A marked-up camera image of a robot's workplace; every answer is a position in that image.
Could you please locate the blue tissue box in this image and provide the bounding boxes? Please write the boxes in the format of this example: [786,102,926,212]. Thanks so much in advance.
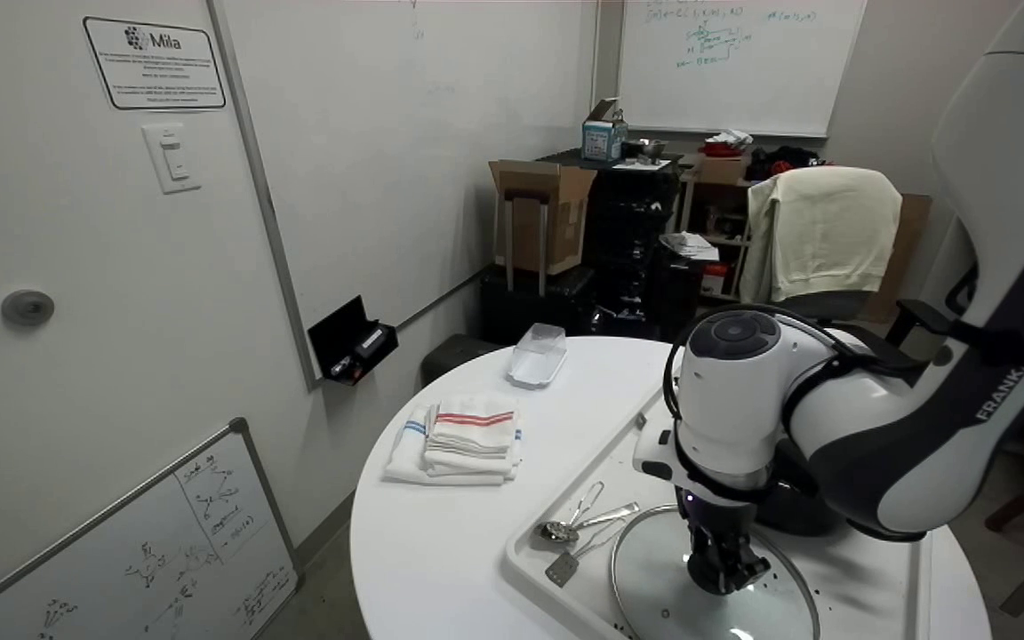
[579,97,626,162]

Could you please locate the wall sign placard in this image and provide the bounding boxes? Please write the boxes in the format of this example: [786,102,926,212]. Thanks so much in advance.
[84,16,227,109]

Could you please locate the black marker tray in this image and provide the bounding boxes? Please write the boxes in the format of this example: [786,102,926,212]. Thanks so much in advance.
[309,297,400,385]

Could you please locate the metal tongs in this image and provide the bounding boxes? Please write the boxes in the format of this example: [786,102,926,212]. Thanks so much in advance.
[529,480,632,556]

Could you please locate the glass lid with black knob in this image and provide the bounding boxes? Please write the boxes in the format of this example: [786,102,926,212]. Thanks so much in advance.
[609,509,822,640]

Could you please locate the black cabinet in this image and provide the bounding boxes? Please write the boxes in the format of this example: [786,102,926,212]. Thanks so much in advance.
[587,168,689,339]

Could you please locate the cardboard box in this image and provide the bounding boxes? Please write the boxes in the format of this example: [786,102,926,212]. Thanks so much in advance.
[492,159,596,272]

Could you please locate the folded white striped towel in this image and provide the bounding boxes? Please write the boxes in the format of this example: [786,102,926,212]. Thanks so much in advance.
[383,401,520,486]

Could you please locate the large wall whiteboard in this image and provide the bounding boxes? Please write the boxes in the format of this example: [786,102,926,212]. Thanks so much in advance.
[203,0,599,381]

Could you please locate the wall whiteboard far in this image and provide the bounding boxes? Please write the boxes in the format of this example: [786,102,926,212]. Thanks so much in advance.
[620,0,867,138]

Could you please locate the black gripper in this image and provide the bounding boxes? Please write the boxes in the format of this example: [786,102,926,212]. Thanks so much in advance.
[677,489,767,592]

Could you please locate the small whiteboard leaning on wall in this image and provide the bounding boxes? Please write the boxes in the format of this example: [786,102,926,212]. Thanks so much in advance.
[0,419,300,640]

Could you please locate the white plastic tray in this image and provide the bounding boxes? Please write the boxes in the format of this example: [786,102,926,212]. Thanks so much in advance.
[503,396,926,640]

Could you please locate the black office chair with towel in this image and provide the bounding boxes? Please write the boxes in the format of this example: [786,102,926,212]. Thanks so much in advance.
[738,168,931,324]

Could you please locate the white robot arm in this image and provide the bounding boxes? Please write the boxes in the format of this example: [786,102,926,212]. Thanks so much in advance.
[632,0,1024,592]

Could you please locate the white light switch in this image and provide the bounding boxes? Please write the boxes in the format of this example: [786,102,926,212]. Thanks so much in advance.
[142,123,201,194]

